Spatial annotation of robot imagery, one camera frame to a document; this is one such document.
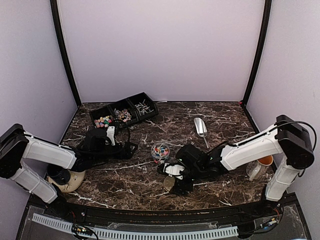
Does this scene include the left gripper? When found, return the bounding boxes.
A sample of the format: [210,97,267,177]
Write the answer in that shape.
[91,141,138,165]

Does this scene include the white jar lid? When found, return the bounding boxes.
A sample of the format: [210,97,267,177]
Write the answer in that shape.
[163,176,176,192]

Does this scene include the black three-compartment candy tray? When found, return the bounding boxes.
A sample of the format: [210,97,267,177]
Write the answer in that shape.
[89,92,159,129]

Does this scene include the metal scoop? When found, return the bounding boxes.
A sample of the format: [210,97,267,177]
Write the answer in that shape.
[193,117,210,149]

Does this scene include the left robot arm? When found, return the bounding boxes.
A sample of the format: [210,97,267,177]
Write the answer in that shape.
[0,123,138,218]

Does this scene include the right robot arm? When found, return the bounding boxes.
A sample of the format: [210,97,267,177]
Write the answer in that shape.
[162,114,317,217]

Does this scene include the candies inside glass jar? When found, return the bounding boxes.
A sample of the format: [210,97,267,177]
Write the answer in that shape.
[152,144,170,163]

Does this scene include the pile of small stick candies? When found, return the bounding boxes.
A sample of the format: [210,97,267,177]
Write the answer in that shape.
[134,102,154,116]

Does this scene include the pile of star candies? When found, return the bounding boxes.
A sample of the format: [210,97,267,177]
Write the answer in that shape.
[94,115,113,128]

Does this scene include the pile of swirl lollipops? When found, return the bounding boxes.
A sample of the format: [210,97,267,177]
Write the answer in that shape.
[114,108,132,123]

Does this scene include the cream floral plate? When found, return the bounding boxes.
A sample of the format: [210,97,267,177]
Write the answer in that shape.
[46,171,86,193]

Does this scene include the white mug yellow inside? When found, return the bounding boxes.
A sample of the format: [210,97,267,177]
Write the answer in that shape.
[246,155,274,182]

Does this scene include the dark blue mug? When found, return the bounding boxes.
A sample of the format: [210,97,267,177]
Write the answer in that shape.
[47,164,71,185]

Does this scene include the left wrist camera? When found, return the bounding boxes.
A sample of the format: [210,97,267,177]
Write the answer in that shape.
[83,126,116,152]

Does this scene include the black front rail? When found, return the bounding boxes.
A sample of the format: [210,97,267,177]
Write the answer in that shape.
[27,194,283,227]

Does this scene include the white slotted cable duct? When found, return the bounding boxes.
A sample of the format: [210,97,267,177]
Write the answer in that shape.
[31,213,239,240]

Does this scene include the left black frame post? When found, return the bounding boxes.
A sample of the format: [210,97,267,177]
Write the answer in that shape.
[50,0,82,107]

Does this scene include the black frame post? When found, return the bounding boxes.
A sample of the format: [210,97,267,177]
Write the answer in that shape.
[50,0,82,107]
[240,0,272,109]

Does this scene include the right black frame post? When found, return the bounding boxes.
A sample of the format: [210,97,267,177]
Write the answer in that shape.
[240,0,272,109]

